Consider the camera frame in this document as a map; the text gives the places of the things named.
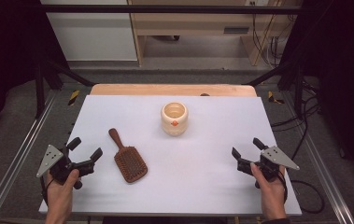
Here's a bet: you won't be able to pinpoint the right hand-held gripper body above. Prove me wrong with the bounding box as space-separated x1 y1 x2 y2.
236 146 301 189

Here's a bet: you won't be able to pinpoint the black frame stand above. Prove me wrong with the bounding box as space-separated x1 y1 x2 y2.
34 58 95 119
245 58 305 119

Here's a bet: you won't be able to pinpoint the white cabinet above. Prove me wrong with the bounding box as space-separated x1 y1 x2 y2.
39 0 138 63

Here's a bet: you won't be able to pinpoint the grey desk label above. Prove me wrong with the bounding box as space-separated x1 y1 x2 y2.
223 26 250 35

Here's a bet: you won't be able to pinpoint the brown wooden hairbrush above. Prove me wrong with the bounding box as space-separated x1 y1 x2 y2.
107 127 149 184

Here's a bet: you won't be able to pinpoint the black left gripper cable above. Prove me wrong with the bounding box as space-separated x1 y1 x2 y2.
39 176 50 204

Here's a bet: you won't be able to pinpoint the person's right hand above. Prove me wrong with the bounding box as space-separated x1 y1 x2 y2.
249 161 289 203

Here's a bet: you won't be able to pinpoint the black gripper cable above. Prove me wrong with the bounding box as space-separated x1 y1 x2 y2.
276 172 325 215
39 176 50 204

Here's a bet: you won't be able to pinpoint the cream ringed cup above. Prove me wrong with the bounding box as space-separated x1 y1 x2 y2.
160 101 190 137

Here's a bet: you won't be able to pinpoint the yellow black floor tape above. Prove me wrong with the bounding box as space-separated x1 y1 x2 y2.
266 91 286 105
67 90 81 106

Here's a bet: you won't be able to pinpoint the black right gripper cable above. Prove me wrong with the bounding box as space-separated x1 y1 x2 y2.
276 172 325 215

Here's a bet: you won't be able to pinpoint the black floor cables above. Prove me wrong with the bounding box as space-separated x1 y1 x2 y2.
270 77 322 161

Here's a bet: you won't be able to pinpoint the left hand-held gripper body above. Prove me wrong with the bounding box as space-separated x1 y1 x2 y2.
35 144 96 190

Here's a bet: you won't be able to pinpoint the black horizontal frame bar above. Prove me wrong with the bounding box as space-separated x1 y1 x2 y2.
39 4 310 15

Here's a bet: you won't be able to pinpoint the aluminium floor rail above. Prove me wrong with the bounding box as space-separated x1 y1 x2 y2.
0 90 58 224
280 91 354 224

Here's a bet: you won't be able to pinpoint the person's left hand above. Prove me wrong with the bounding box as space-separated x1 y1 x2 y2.
45 168 81 207

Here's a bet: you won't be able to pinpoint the hanging desk cables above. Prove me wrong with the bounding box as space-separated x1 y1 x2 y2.
251 13 289 68

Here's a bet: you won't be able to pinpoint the light wooden table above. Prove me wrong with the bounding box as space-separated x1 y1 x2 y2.
89 83 258 98

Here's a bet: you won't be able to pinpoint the white wall socket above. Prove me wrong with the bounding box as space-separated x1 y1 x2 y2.
245 0 271 7

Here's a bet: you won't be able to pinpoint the dark curtain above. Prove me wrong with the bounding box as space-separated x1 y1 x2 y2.
281 0 354 188
0 0 70 147

